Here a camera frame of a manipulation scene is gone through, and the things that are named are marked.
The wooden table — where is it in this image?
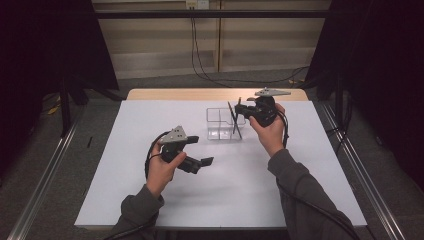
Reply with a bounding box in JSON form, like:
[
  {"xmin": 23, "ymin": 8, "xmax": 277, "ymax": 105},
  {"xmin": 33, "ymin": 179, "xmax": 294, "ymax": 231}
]
[{"xmin": 126, "ymin": 88, "xmax": 309, "ymax": 102}]

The black metal stand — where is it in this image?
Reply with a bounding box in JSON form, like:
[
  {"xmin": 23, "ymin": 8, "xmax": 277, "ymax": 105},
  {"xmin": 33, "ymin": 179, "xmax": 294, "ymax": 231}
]
[
  {"xmin": 334, "ymin": 71, "xmax": 344, "ymax": 134},
  {"xmin": 59, "ymin": 76, "xmax": 73, "ymax": 138}
]

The striped black pencil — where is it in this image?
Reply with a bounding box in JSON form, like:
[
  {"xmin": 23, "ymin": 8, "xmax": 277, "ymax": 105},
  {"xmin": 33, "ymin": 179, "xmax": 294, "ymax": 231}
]
[
  {"xmin": 227, "ymin": 101, "xmax": 243, "ymax": 140},
  {"xmin": 232, "ymin": 97, "xmax": 242, "ymax": 135}
]

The black horizontal metal bar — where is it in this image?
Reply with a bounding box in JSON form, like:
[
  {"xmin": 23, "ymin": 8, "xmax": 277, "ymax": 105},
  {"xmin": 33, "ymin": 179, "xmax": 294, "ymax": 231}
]
[{"xmin": 94, "ymin": 9, "xmax": 331, "ymax": 19}]

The right hand-held gripper cable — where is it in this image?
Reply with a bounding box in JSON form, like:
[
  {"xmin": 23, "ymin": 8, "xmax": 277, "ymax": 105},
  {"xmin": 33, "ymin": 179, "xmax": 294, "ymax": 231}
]
[{"xmin": 278, "ymin": 109, "xmax": 361, "ymax": 240}]

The left hand-held gripper cable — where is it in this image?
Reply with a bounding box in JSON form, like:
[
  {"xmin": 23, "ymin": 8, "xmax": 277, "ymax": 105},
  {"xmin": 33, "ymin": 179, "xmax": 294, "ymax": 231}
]
[{"xmin": 103, "ymin": 131, "xmax": 171, "ymax": 240}]

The person's left hand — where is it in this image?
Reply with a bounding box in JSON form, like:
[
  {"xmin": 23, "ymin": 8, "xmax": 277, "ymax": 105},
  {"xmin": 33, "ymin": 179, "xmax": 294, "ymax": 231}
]
[{"xmin": 145, "ymin": 141, "xmax": 188, "ymax": 198}]

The white wall outlet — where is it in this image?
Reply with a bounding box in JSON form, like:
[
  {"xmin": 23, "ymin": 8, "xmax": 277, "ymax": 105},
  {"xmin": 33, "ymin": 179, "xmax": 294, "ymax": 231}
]
[{"xmin": 185, "ymin": 0, "xmax": 210, "ymax": 10}]

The dark curtain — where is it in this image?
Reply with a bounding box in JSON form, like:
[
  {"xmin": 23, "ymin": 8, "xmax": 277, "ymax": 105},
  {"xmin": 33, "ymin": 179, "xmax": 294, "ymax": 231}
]
[
  {"xmin": 304, "ymin": 0, "xmax": 424, "ymax": 191},
  {"xmin": 0, "ymin": 0, "xmax": 120, "ymax": 178}
]

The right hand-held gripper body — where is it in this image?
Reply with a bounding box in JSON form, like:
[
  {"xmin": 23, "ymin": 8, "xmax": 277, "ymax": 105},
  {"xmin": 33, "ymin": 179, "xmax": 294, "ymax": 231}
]
[{"xmin": 243, "ymin": 87, "xmax": 292, "ymax": 128}]

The black wall cable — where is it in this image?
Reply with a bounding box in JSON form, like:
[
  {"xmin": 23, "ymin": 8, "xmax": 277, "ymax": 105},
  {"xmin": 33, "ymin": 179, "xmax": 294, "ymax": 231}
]
[
  {"xmin": 193, "ymin": 16, "xmax": 310, "ymax": 84},
  {"xmin": 190, "ymin": 16, "xmax": 233, "ymax": 88}
]

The person's right hand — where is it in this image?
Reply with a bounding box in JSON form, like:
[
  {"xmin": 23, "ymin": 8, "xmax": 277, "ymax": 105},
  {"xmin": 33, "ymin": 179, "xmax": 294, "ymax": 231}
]
[{"xmin": 249, "ymin": 102, "xmax": 287, "ymax": 158}]

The white table sheet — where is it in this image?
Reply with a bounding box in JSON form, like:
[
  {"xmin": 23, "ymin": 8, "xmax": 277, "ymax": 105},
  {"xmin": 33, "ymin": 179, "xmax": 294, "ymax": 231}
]
[{"xmin": 74, "ymin": 99, "xmax": 368, "ymax": 229}]

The clear plastic organizer box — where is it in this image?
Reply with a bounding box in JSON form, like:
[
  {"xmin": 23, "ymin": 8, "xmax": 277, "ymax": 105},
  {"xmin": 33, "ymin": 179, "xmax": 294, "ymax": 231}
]
[{"xmin": 205, "ymin": 107, "xmax": 247, "ymax": 141}]

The wooden vertical post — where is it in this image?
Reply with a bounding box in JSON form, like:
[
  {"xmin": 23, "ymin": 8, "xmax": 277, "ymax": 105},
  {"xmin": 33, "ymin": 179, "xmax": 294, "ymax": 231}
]
[{"xmin": 216, "ymin": 0, "xmax": 224, "ymax": 73}]

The aluminium floor rail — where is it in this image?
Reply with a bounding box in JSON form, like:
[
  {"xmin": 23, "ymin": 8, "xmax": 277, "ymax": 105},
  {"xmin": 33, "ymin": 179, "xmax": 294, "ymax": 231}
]
[
  {"xmin": 6, "ymin": 109, "xmax": 84, "ymax": 240},
  {"xmin": 321, "ymin": 103, "xmax": 406, "ymax": 240}
]

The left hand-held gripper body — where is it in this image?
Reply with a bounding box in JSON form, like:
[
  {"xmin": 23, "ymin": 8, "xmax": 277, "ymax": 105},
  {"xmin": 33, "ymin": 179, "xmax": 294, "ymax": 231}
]
[{"xmin": 159, "ymin": 125, "xmax": 201, "ymax": 174}]

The hand-held gripper cable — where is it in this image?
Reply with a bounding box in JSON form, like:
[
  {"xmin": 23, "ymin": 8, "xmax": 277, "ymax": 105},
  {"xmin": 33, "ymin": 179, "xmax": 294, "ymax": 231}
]
[
  {"xmin": 278, "ymin": 109, "xmax": 361, "ymax": 240},
  {"xmin": 103, "ymin": 131, "xmax": 171, "ymax": 240}
]

